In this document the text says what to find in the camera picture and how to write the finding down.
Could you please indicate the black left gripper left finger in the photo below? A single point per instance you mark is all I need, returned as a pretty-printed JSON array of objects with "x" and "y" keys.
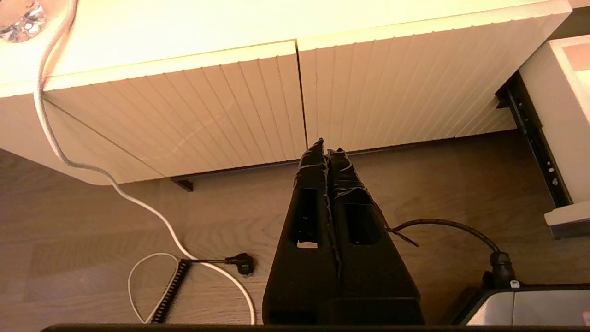
[{"x": 299, "y": 286}]

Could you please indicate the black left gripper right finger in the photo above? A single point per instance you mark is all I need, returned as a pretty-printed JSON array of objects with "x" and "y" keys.
[{"x": 378, "y": 286}]

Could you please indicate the white ribbed drawer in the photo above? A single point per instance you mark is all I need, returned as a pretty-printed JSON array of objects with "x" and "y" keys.
[{"x": 553, "y": 115}]

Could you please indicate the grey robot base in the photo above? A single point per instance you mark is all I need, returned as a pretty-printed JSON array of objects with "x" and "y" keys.
[{"x": 530, "y": 306}]

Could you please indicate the white TV cabinet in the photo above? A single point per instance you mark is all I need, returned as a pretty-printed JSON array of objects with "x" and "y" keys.
[{"x": 46, "y": 138}]

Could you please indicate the white ribbed cabinet door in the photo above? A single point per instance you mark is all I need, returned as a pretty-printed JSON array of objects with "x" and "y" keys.
[
  {"x": 184, "y": 115},
  {"x": 392, "y": 83}
]

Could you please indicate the black drawer slide rail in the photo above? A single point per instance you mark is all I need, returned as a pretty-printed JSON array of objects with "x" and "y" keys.
[{"x": 528, "y": 124}]

